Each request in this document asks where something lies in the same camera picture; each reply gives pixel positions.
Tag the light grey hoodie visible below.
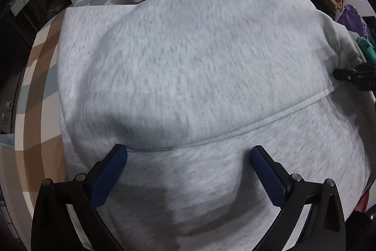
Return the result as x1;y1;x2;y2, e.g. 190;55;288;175
57;0;372;251

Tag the checkered blanket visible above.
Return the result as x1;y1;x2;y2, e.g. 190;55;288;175
0;0;124;251

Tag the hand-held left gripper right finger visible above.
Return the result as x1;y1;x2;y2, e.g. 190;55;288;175
249;145;346;251

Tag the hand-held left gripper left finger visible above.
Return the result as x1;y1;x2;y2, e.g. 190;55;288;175
31;144;128;251

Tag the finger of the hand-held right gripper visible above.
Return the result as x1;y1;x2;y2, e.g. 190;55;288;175
333;69;365;81

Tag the purple bag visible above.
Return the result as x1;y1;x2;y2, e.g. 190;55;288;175
338;4;369;40

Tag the teal cloth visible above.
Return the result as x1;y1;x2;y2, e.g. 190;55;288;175
357;36;376;62

